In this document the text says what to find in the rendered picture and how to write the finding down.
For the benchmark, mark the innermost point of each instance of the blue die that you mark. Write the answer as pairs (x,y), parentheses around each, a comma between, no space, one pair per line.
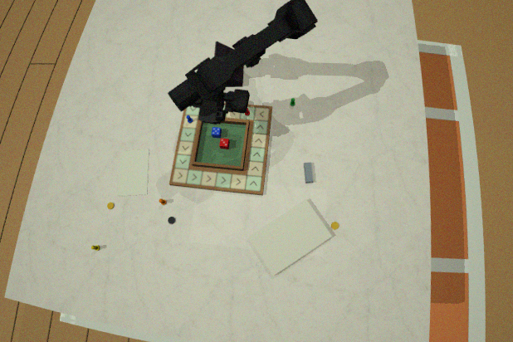
(216,132)

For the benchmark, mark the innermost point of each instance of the red die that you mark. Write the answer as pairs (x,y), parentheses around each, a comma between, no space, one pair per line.
(224,143)

